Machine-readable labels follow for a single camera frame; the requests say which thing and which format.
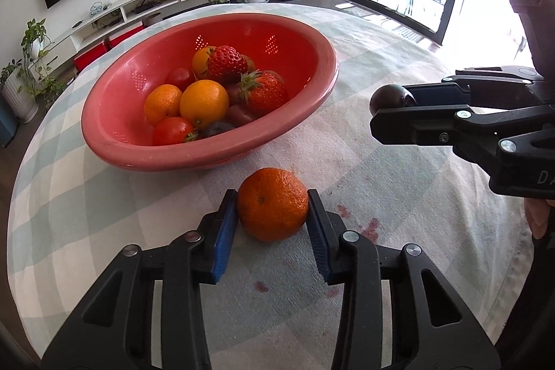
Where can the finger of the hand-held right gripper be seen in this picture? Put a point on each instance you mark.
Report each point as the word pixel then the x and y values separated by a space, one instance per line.
pixel 412 127
pixel 442 94

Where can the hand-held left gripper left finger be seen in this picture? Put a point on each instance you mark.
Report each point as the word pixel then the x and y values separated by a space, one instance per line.
pixel 223 248

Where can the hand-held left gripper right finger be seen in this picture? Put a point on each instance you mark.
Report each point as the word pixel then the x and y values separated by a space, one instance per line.
pixel 318 240

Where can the dark orange mandarin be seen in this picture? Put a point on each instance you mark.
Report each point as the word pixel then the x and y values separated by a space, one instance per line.
pixel 272 203
pixel 161 104

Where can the red plastic bowl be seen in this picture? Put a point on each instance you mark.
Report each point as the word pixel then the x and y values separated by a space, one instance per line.
pixel 295 62

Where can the red grape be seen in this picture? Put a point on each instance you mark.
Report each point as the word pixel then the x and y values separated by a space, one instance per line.
pixel 240 115

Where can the smooth orange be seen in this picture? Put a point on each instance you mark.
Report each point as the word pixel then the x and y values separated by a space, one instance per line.
pixel 199 58
pixel 203 103

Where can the red strawberry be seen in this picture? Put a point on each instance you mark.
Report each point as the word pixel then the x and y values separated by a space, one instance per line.
pixel 264 92
pixel 225 62

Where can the brown longan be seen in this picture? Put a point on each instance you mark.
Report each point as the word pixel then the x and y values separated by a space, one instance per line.
pixel 250 62

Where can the person's right hand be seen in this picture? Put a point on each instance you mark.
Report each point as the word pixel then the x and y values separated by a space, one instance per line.
pixel 542 218

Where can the checked tablecloth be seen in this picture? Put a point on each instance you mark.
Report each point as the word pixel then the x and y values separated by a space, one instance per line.
pixel 412 201

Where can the red storage box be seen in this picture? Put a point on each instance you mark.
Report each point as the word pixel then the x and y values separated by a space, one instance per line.
pixel 91 58
pixel 125 36

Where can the empty grey flower pot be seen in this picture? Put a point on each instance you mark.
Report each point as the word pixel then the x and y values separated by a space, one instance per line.
pixel 152 19

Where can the tall plant in blue pot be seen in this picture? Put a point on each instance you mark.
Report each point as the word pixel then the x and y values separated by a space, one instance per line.
pixel 6 123

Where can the plant in ribbed white pot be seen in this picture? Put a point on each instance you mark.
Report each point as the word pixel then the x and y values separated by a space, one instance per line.
pixel 17 97

